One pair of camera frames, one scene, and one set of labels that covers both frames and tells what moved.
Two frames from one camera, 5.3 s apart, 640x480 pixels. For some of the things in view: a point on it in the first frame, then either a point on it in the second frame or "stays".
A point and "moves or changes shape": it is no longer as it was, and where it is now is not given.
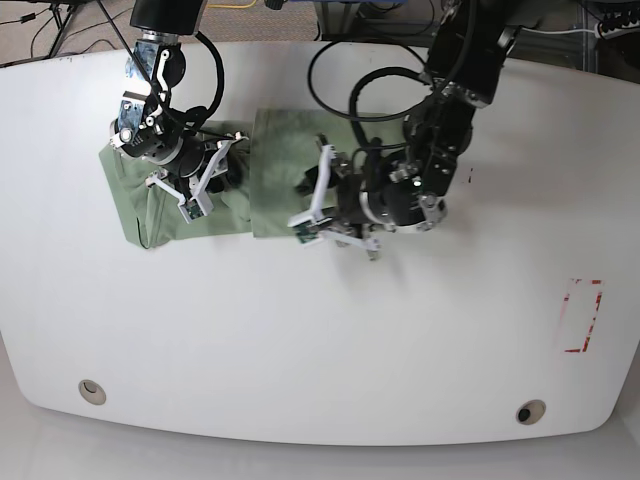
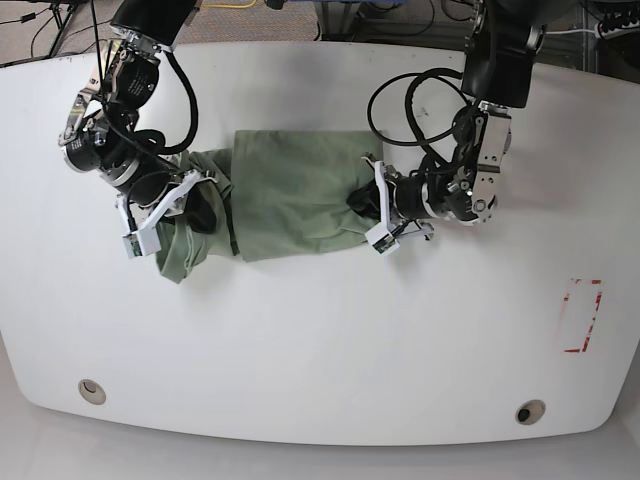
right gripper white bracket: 328,154 to 372,201
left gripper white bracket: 198,204 to 203,207
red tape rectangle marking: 579,311 stays
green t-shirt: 280,150 moves or changes shape
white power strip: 600,33 stays
